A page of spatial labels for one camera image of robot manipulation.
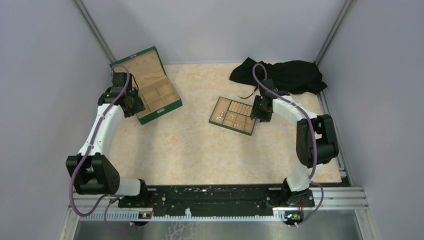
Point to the aluminium frame rail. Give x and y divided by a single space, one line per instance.
330 199

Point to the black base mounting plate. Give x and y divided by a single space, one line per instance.
218 200

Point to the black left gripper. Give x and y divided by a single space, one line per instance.
139 106

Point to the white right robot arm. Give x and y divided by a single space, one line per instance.
316 143

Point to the black cloth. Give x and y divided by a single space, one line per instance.
295 76

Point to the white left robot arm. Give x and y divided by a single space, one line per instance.
90 170

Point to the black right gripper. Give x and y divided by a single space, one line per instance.
255 113

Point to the green jewelry box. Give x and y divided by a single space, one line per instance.
156 90

